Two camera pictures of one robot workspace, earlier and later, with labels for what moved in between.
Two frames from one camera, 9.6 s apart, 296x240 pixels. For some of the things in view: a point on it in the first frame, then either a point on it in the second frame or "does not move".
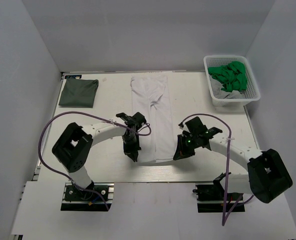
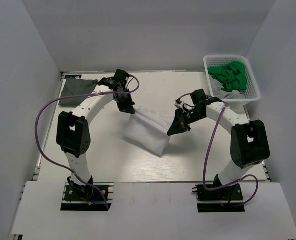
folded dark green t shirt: [79, 93] does not move
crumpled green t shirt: [232, 75] does not move
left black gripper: [132, 152] to [127, 107]
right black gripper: [182, 151] to [180, 124]
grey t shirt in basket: [219, 93] does not move
